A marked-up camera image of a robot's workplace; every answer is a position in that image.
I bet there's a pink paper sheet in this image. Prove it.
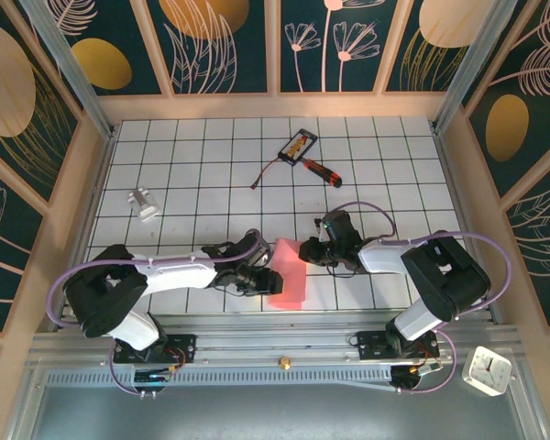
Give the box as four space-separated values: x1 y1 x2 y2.
269 236 307 311

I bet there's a white square clock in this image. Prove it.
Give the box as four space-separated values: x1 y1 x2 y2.
461 346 513 398

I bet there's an orange black screwdriver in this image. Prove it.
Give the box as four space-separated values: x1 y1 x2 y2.
301 157 344 189

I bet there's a black controller board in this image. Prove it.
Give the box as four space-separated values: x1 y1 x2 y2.
132 368 178 385
390 364 444 389

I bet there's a white silver hinged device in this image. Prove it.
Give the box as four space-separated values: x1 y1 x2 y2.
126 186 160 225

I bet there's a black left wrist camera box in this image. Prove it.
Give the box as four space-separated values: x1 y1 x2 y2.
242 230 272 270

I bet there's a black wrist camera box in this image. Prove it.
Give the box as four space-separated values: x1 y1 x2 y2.
242 230 272 270
314 209 363 248

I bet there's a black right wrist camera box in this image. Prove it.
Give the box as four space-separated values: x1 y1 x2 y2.
314 209 363 248

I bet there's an aluminium front rail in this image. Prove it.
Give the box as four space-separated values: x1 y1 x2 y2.
27 311 519 368

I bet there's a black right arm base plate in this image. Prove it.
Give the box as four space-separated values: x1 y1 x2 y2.
356 329 441 361

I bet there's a grey slotted cable duct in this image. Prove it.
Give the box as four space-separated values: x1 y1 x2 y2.
45 366 395 387

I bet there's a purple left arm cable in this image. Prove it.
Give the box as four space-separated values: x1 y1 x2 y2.
47 228 270 400

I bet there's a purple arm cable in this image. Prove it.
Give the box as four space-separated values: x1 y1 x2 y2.
341 201 514 396
47 228 270 400

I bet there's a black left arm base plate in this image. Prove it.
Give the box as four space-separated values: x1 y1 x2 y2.
113 333 198 366

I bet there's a thin red black wire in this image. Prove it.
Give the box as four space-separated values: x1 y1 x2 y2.
250 157 285 190

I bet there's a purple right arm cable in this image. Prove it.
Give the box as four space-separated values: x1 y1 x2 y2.
341 201 514 396

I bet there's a wall panel with pink flowers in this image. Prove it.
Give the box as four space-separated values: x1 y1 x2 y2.
269 0 391 96

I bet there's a wall panel with feather lines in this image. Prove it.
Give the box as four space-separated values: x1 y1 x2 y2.
499 150 550 343

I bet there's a wall panel with cream oval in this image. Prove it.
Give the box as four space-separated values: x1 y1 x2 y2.
379 0 505 95

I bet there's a wall panel with yellow oval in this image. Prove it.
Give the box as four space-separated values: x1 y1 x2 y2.
457 0 550 201
49 0 174 98

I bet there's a wall panel with leaf lines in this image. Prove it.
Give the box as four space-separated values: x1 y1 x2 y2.
135 0 276 97

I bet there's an aluminium frame post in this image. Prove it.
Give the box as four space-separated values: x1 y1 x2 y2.
430 0 519 134
17 0 118 138

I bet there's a wall panel with white flower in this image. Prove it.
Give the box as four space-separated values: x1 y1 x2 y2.
0 137 51 343

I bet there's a wall panel with cream circle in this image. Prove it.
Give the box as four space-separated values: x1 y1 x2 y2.
0 0 84 215

